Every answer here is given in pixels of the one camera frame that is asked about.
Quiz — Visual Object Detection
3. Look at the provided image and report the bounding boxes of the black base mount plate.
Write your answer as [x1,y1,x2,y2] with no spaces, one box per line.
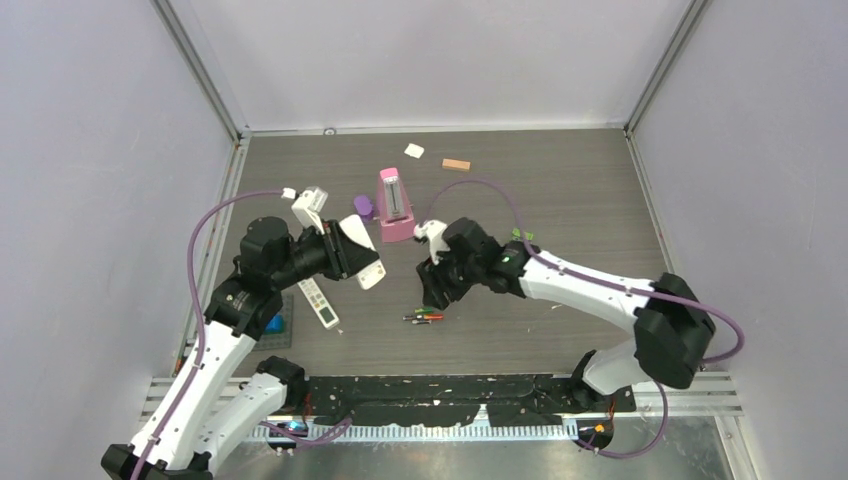
[277,373,635,427]

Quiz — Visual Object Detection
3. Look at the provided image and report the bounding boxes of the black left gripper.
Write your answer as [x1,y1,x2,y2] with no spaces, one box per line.
[271,218,378,289]

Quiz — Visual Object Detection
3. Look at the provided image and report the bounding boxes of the white remote control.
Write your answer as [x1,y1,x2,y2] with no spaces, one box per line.
[298,278,340,330]
[339,214,386,290]

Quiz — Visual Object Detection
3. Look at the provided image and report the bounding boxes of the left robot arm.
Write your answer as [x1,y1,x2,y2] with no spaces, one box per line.
[101,214,385,479]

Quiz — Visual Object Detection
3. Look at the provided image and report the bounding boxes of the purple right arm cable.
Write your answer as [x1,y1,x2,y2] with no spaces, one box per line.
[420,177,746,462]

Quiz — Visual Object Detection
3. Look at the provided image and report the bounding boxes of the grey building baseplate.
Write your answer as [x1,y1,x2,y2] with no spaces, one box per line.
[253,293,294,351]

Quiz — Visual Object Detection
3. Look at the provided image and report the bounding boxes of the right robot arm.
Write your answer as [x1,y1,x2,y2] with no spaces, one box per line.
[414,217,716,411]

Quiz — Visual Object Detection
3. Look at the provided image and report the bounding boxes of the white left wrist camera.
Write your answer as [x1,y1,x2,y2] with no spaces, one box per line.
[291,186,328,235]

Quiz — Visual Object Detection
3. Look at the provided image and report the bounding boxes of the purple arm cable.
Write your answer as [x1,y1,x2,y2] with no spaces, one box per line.
[420,177,746,462]
[129,188,359,480]

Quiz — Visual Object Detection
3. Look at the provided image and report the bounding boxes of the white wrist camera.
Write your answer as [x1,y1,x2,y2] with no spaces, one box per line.
[291,186,328,235]
[413,220,450,265]

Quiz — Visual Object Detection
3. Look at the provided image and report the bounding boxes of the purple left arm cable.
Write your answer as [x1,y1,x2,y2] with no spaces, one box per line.
[129,188,359,480]

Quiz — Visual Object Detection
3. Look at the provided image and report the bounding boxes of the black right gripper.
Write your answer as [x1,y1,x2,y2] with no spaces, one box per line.
[418,243,483,310]

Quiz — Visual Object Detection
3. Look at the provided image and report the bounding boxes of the pink metronome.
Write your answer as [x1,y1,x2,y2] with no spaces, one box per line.
[376,168,416,243]

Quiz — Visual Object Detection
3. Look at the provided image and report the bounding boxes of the purple round object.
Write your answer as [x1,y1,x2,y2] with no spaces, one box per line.
[353,195,377,221]

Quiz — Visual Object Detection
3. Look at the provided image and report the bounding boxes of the small wooden block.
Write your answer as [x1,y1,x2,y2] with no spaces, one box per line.
[441,158,471,173]

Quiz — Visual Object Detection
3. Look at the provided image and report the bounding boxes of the green terminal block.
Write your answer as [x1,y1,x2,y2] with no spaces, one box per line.
[511,228,534,242]

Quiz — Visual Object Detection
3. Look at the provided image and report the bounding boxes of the white battery cover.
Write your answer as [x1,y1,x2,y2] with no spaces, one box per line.
[404,143,425,159]

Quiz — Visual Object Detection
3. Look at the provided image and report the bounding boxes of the blue brick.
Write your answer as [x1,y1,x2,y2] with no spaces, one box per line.
[265,314,285,335]

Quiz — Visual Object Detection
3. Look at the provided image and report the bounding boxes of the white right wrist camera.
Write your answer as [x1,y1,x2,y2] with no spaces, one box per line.
[413,220,450,265]

